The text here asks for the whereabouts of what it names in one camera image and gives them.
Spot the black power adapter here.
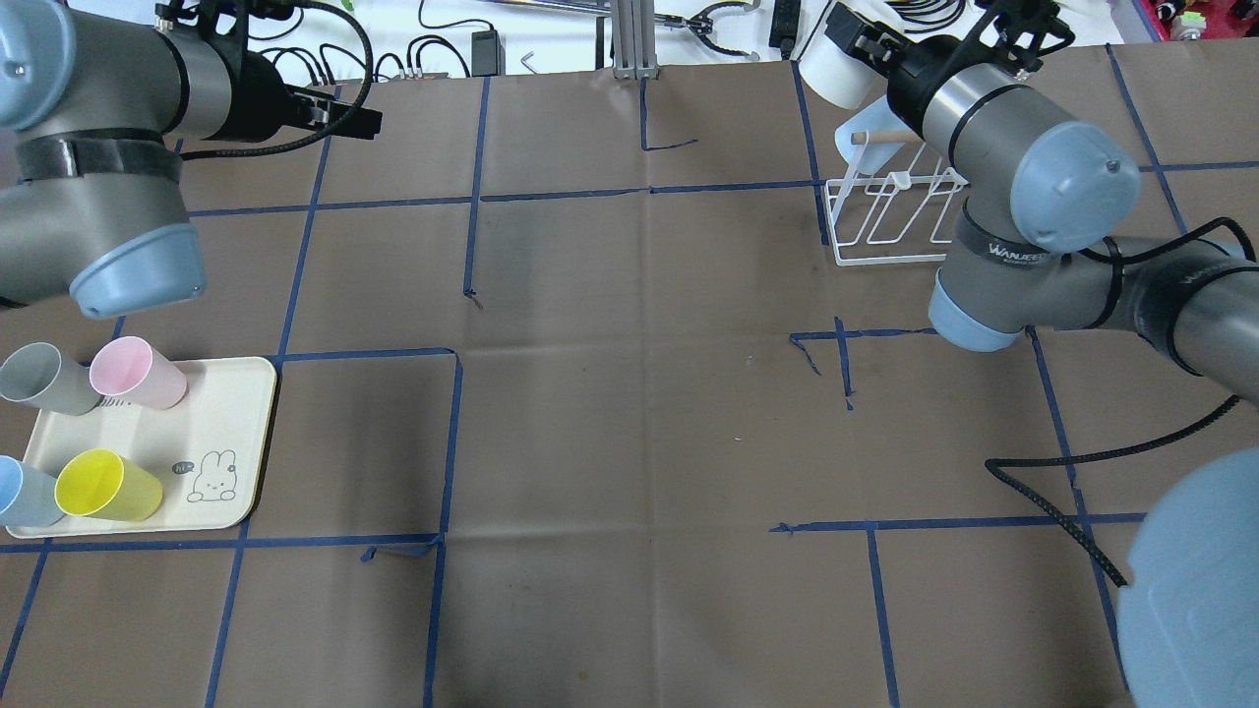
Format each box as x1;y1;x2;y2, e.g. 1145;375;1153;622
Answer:
470;29;507;77

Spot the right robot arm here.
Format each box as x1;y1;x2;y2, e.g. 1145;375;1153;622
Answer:
823;1;1258;707

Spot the cream plastic tray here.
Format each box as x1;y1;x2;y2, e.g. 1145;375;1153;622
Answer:
6;357;277;539

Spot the aluminium frame post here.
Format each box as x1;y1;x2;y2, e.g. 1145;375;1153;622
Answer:
611;0;658;81

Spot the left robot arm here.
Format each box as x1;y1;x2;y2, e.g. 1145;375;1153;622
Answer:
1;1;381;320

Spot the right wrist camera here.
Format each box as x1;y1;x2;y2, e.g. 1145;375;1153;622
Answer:
967;1;1076;76

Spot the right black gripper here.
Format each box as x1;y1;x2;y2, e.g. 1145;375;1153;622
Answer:
823;3;985;123

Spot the light blue plastic cup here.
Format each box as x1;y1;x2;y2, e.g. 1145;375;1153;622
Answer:
833;117;904;176

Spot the grey plastic cup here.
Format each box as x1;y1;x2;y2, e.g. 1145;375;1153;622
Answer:
1;341;103;416

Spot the pale green plastic cup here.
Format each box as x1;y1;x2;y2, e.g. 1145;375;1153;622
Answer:
799;29;878;110

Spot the white wire cup rack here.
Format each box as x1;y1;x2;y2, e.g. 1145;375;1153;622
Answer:
823;130;969;267

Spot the yellow plastic cup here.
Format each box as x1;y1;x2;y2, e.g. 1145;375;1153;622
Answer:
54;448;162;522

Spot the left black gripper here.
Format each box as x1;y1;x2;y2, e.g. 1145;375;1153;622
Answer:
232;52;383;144

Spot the pink plastic cup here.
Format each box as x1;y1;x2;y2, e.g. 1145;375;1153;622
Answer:
89;336;189;409

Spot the black braided cable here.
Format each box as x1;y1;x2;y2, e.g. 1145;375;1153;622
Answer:
985;393;1241;588

